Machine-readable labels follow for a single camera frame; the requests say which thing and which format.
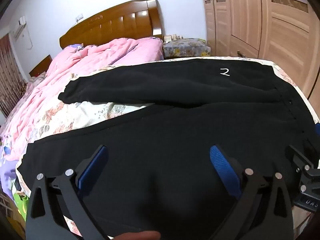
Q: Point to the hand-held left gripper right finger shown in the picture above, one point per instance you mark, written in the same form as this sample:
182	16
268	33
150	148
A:
225	170

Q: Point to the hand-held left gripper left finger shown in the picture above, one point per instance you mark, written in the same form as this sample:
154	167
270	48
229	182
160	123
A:
92	167

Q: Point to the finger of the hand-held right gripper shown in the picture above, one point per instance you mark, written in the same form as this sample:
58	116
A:
317	131
295	156

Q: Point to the black pants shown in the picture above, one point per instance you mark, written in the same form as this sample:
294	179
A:
175	130

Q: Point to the person's left hand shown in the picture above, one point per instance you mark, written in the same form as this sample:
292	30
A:
135	236

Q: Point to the floral bed sheet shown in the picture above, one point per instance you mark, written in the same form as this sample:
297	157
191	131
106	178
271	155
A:
100	115

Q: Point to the green printed cloth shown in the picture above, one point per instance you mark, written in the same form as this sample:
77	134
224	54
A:
21	205

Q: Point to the purple sheet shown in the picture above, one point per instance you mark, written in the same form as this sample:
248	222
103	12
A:
7	172

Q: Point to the pink quilt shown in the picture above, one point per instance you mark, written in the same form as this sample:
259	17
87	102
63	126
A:
87	60

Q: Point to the brown patterned curtain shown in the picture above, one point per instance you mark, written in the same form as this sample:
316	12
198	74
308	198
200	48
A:
10	75

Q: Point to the nightstand with floral cover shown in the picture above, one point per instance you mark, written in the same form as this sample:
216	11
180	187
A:
187	48

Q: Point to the wooden wardrobe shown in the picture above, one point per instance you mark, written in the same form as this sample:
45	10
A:
245	17

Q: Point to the wooden headboard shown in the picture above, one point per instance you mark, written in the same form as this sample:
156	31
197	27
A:
120	20

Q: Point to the white air conditioner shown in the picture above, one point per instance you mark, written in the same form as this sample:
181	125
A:
21	30

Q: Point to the white wall socket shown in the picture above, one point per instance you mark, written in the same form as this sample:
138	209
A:
79	17

